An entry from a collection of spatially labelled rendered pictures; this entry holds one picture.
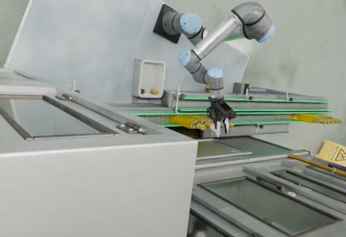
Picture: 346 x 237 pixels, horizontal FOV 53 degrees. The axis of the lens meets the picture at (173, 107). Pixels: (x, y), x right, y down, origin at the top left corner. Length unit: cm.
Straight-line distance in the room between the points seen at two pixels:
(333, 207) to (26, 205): 131
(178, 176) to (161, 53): 165
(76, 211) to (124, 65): 160
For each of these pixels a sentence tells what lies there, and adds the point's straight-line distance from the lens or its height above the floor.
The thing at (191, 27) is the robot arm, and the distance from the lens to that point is 203.
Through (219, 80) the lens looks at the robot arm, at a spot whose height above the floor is 133.
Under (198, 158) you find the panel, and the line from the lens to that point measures 179.
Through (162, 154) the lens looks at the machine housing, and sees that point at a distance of 60.
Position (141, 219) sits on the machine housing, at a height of 213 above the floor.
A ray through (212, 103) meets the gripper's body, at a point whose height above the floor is 127.
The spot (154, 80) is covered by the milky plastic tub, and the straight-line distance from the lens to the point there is 220.
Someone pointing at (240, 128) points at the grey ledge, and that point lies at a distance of 263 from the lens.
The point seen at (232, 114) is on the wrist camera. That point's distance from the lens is 175.
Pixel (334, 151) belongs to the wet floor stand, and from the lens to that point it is 530.
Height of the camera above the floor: 260
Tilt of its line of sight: 52 degrees down
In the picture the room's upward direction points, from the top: 107 degrees clockwise
